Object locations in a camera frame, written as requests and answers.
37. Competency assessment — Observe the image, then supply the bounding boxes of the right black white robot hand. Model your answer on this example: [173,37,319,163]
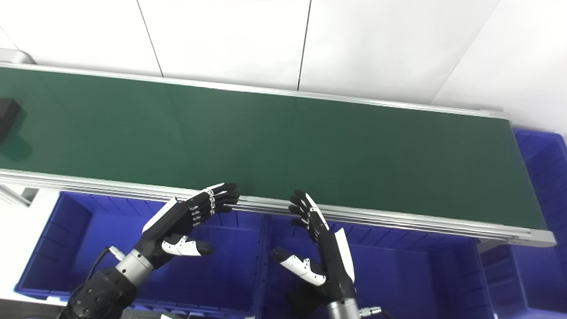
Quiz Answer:
[271,190,357,304]

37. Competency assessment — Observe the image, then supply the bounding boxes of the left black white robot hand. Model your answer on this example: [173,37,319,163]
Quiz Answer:
[134,182,240,269]

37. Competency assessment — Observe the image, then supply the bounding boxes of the black cylinder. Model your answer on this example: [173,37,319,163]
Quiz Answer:
[0,98,26,143]

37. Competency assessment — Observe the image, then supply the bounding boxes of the blue plastic bin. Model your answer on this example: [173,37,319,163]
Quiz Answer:
[13,191,268,319]
[261,214,495,319]
[480,128,567,319]

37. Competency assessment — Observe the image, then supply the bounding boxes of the green conveyor belt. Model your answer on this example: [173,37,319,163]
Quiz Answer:
[0,66,548,231]
[0,49,557,249]

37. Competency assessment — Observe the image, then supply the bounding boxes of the aluminium conveyor leg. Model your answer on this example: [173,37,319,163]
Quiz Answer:
[0,185,39,207]

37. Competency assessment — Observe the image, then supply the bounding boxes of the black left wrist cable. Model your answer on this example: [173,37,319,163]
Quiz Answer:
[86,245,128,286]

